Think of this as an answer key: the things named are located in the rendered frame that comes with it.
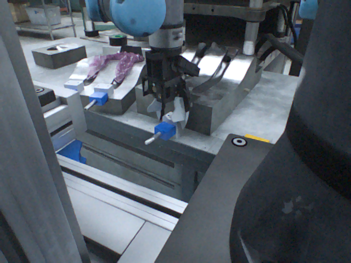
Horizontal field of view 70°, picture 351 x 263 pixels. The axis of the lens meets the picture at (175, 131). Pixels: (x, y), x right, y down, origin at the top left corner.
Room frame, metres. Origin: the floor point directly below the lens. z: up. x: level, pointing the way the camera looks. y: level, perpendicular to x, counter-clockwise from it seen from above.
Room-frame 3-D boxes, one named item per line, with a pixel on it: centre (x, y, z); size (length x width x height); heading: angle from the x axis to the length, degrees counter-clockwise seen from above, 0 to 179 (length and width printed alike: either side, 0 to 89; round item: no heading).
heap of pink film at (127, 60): (0.98, 0.23, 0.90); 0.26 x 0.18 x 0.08; 166
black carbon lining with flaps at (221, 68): (0.86, -0.10, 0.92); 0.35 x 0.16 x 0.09; 148
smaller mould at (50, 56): (1.27, 0.58, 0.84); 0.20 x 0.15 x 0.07; 148
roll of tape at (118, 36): (1.17, 0.26, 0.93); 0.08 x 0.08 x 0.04
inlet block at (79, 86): (0.73, 0.35, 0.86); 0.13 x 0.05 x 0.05; 166
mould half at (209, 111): (0.87, -0.12, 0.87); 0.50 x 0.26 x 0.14; 148
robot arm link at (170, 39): (0.58, 0.02, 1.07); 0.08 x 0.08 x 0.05
